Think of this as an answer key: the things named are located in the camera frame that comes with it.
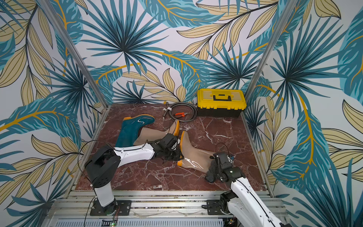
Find beige boot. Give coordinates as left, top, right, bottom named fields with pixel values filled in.
left=177, top=131, right=215, bottom=174
left=133, top=120, right=180, bottom=146

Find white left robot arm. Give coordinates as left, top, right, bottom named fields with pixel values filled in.
left=84, top=133, right=181, bottom=209

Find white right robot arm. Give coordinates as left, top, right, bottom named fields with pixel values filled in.
left=202, top=152, right=291, bottom=227

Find teal rubber boot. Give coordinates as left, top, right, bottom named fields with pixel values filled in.
left=115, top=114, right=155, bottom=148

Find yellow black toolbox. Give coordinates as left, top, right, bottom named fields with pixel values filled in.
left=197, top=89, right=247, bottom=118

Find red handled pliers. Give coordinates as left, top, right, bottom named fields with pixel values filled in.
left=174, top=112, right=191, bottom=118

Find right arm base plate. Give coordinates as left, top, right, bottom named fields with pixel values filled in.
left=201, top=198, right=246, bottom=215

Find coiled black cable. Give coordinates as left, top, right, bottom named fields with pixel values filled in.
left=163, top=102, right=198, bottom=123

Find aluminium front rail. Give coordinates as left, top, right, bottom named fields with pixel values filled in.
left=42, top=190, right=293, bottom=227

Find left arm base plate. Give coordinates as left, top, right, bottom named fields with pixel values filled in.
left=90, top=200, right=131, bottom=216

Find left aluminium frame post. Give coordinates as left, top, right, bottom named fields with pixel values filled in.
left=39, top=0, right=108, bottom=109

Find aluminium frame post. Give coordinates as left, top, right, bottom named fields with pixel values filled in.
left=39, top=0, right=108, bottom=109
left=244, top=0, right=298, bottom=98

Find right aluminium frame post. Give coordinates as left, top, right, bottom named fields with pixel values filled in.
left=244, top=0, right=298, bottom=98

